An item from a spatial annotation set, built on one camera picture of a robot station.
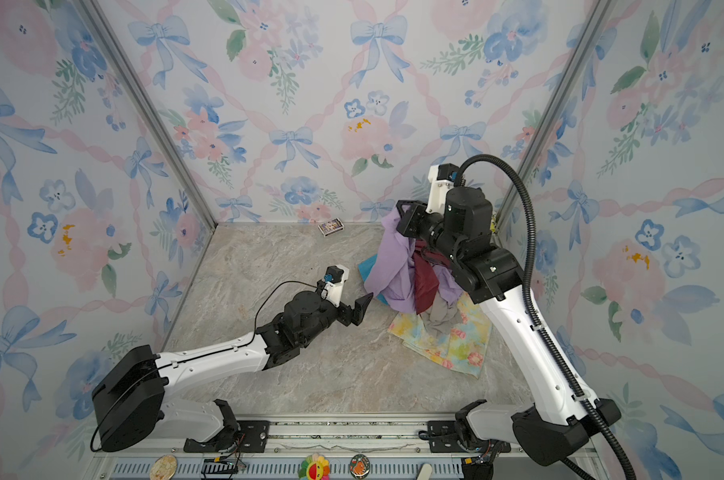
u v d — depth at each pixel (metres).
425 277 0.84
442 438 0.73
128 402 0.41
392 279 0.78
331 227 1.17
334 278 0.64
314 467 0.69
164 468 0.70
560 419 0.37
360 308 0.68
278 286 0.65
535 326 0.40
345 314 0.68
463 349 0.88
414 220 0.53
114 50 0.74
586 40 0.72
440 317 0.90
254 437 0.74
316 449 0.73
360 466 0.70
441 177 0.53
